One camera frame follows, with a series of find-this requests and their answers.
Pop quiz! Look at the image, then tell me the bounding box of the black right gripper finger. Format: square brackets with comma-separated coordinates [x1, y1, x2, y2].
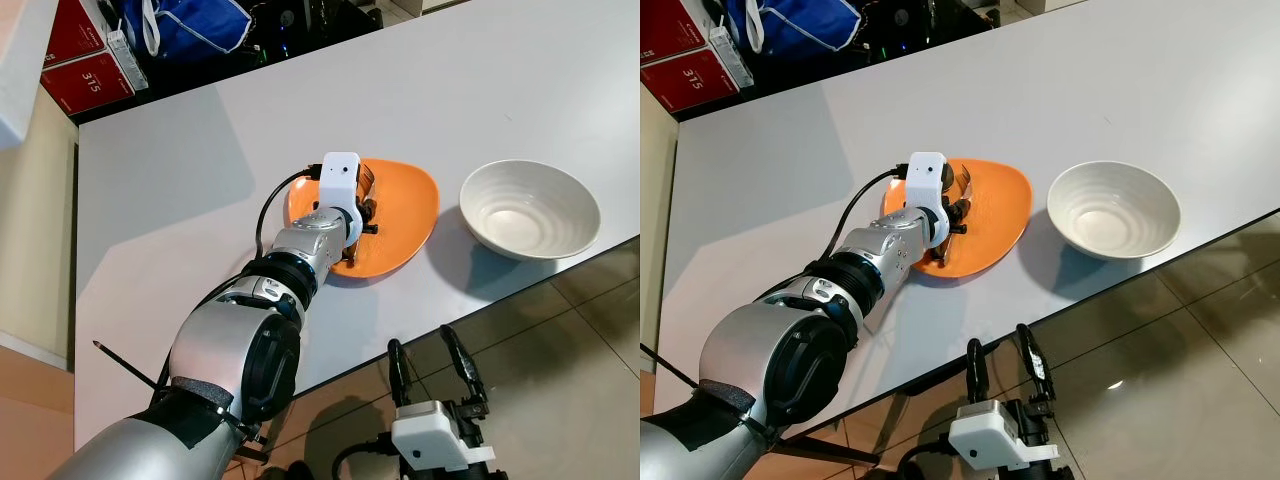
[965, 338, 989, 406]
[440, 325, 489, 411]
[1015, 323, 1056, 406]
[388, 340, 411, 406]

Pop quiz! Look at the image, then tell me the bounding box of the orange plate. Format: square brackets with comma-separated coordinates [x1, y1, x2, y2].
[880, 158, 1033, 280]
[285, 159, 441, 280]

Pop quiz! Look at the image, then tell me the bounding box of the white ribbed bowl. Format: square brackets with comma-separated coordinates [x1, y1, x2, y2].
[459, 160, 602, 263]
[1047, 161, 1182, 262]

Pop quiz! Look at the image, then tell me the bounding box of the thin black rod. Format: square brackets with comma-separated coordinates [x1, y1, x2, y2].
[640, 345, 701, 391]
[92, 340, 161, 391]

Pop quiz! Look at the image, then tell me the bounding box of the blue fabric bag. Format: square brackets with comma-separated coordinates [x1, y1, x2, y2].
[120, 0, 253, 63]
[725, 0, 863, 56]

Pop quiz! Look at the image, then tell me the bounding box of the red box with white digits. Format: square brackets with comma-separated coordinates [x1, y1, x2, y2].
[40, 50, 136, 116]
[640, 50, 736, 113]

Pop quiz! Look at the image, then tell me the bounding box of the plain red box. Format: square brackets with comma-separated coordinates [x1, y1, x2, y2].
[45, 0, 116, 69]
[640, 0, 716, 66]

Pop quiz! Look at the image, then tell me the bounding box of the white bar counter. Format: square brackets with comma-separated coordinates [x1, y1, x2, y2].
[0, 0, 59, 151]

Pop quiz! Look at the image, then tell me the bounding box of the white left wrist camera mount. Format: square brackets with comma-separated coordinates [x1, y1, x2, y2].
[905, 152, 949, 246]
[315, 151, 363, 246]

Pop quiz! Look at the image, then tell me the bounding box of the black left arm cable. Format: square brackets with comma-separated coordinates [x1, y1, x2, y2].
[255, 168, 323, 263]
[835, 168, 911, 263]

